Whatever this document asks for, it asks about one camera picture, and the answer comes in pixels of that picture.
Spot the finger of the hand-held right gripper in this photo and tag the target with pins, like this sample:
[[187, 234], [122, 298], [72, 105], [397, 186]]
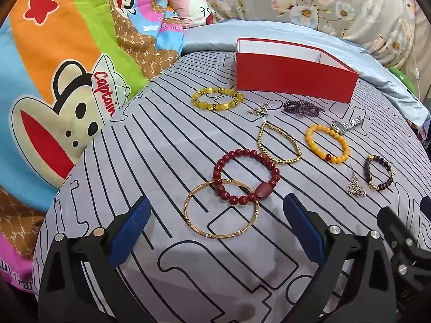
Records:
[[427, 206], [397, 232]]

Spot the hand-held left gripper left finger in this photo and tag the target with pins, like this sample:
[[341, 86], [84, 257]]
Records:
[[129, 225]]

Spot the gold bangle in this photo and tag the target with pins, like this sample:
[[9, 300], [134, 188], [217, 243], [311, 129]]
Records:
[[236, 232]]

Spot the green plastic object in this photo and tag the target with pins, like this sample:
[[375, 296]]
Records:
[[402, 75]]

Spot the pink rabbit pillow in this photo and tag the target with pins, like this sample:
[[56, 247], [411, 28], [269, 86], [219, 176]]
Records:
[[192, 6]]

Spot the colourful cartoon monkey blanket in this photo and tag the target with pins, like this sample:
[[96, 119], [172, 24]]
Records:
[[67, 40]]

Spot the silver flower pendant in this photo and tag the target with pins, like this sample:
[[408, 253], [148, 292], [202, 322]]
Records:
[[355, 186]]

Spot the grey floral pillow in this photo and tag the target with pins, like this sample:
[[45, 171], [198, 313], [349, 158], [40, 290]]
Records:
[[303, 6]]

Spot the light blue satin pillow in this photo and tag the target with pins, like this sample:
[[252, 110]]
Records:
[[208, 40]]

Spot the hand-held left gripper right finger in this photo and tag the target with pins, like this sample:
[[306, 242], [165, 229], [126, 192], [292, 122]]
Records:
[[303, 230]]

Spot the red cardboard box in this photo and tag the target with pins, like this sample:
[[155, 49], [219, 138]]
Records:
[[289, 74]]

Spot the silver wristwatch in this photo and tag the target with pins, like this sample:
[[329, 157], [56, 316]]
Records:
[[340, 127]]

